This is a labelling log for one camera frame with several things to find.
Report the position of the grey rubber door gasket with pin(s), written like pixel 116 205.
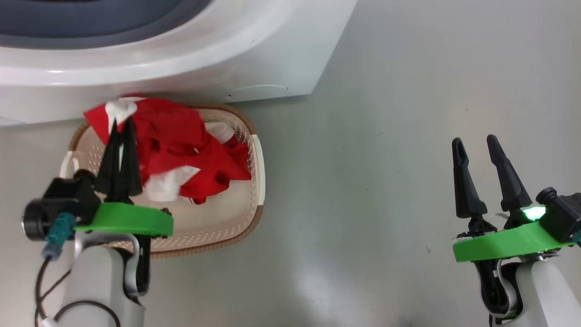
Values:
pixel 91 27

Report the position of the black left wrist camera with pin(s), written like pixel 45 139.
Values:
pixel 63 200

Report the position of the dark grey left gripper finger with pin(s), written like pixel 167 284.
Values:
pixel 130 172
pixel 109 172

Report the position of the cream perforated laundry basket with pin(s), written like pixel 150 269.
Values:
pixel 218 222

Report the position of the teal right camera connector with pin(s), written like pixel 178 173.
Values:
pixel 578 238

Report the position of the red and white garment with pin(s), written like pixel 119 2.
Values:
pixel 177 136

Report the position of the teal left camera connector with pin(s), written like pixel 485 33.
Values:
pixel 59 234

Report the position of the white front-load washing machine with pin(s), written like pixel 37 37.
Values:
pixel 227 59

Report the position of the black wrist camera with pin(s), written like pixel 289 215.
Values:
pixel 563 213
pixel 63 200

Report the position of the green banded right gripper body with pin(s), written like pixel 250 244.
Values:
pixel 504 243

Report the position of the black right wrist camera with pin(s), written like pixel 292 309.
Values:
pixel 563 213

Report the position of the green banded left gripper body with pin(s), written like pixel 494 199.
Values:
pixel 127 220

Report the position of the teal camera connector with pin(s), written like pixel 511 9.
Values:
pixel 578 238
pixel 59 234

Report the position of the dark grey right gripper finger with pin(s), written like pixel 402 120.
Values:
pixel 510 186
pixel 465 190

